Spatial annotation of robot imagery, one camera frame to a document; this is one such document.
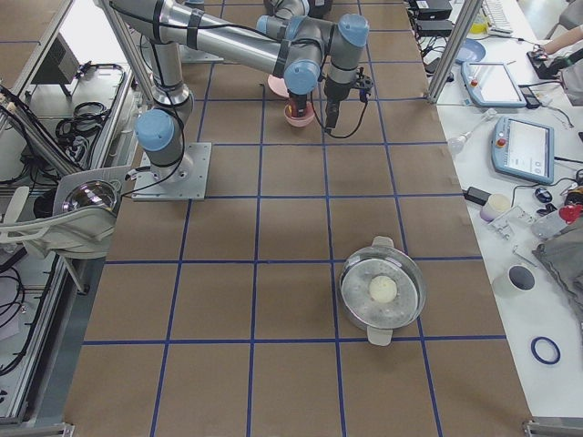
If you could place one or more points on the pink plate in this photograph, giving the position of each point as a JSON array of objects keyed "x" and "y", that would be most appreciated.
[{"x": 277, "y": 86}]

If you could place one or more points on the black power adapter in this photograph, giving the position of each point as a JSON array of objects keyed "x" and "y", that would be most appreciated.
[{"x": 476, "y": 196}]

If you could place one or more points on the blue teach pendant near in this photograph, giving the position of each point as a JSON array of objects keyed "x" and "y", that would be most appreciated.
[{"x": 523, "y": 149}]

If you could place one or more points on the blue plate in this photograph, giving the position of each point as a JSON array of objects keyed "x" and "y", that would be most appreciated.
[{"x": 470, "y": 51}]

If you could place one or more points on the blue teach pendant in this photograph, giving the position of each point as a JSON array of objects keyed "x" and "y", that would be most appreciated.
[
  {"x": 523, "y": 149},
  {"x": 490, "y": 84}
]

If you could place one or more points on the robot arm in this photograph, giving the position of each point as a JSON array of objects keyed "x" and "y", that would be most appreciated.
[
  {"x": 170, "y": 24},
  {"x": 299, "y": 66}
]

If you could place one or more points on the blue teach pendant far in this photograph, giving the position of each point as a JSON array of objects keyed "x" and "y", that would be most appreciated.
[{"x": 490, "y": 84}]

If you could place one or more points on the red apple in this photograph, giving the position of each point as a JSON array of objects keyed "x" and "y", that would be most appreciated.
[{"x": 295, "y": 112}]

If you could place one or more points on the white bun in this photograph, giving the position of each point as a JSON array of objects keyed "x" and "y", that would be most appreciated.
[{"x": 382, "y": 289}]

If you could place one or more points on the pink bowl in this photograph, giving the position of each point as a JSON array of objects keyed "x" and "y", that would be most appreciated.
[{"x": 299, "y": 121}]

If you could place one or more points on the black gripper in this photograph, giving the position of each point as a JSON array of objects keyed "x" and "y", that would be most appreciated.
[
  {"x": 335, "y": 93},
  {"x": 298, "y": 101}
]

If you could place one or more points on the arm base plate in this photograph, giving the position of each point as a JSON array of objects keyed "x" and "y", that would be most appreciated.
[
  {"x": 193, "y": 56},
  {"x": 189, "y": 181}
]

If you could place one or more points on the glass pot lid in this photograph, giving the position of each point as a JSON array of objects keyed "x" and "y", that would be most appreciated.
[{"x": 94, "y": 193}]

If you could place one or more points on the aluminium frame post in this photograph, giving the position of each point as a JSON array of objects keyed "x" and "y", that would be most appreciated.
[{"x": 461, "y": 28}]

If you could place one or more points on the steel steamer pot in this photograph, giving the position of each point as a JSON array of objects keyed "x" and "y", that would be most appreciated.
[{"x": 380, "y": 320}]

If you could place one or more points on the white cup dark inside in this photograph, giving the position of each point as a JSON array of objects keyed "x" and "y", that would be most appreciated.
[{"x": 517, "y": 280}]

